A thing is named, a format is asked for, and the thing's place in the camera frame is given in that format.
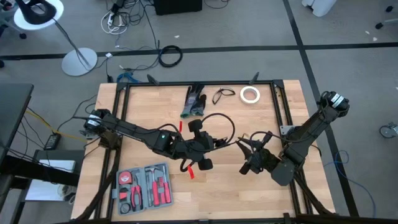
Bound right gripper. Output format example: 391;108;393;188
238;132;280;175

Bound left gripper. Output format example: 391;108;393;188
180;119;229;171

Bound grey work glove green cuff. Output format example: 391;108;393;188
192;93;208;118
180;83;205;119

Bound white tape roll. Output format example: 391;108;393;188
239;85;261;105

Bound red bit holder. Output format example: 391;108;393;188
158;177;166;203

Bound grey plastic tool case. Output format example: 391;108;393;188
111;161;174;216

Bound red tape measure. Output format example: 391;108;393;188
118;170;133;185

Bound grey caster wheel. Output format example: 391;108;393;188
379;122;398;139

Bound black computer box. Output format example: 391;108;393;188
154;0;203;16

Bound white plastic object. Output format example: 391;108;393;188
301;0;338;17

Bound white box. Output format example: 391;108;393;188
24;159;77;202

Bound black power adapter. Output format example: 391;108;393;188
44;133;62;151

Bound office chair base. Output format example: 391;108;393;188
0;17;27;40
374;4;398;31

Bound black desk crossbeam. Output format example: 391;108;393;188
0;154;80;187

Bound black desk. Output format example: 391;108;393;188
0;83;34;156

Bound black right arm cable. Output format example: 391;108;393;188
249;131;289;144

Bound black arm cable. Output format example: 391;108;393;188
152;113;236;172
249;131;289;144

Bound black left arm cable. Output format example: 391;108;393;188
152;113;236;172

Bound red handled screwdriver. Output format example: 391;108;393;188
163;166;172;203

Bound black aluminium table frame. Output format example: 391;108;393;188
71;72;340;224

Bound red handled hammer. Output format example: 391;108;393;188
145;166;160;206

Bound long blue floor cable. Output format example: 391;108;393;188
323;149;377;218

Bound red handled pliers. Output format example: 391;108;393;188
130;175;144;212

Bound coiled black floor cable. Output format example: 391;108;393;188
158;45;183;68

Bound bundled blue cable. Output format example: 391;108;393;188
116;72;141;84

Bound white ring floor lamp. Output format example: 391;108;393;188
14;0;98;77

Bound white power strip cable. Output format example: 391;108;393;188
100;10;129;35

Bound yellow cable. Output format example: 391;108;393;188
26;108;88;144

